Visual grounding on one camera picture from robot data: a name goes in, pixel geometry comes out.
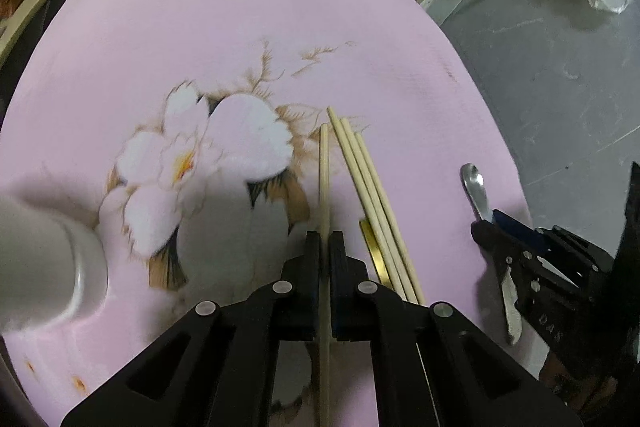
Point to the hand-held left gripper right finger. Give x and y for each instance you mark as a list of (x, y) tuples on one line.
[(340, 267)]

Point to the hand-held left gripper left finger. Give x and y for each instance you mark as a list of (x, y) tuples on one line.
[(310, 267)]

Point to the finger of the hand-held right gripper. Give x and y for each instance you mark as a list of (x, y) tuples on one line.
[(505, 252), (515, 224)]

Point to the gold metal spoon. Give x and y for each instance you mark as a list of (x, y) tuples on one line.
[(372, 252)]

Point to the silver metal spoon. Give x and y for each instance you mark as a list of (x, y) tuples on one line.
[(472, 184)]

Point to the white plastic utensil holder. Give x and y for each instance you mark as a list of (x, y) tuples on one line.
[(45, 257)]

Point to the pink floral tablecloth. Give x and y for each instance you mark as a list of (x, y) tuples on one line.
[(200, 32)]

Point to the beige kitchen counter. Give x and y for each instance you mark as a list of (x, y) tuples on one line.
[(30, 12)]

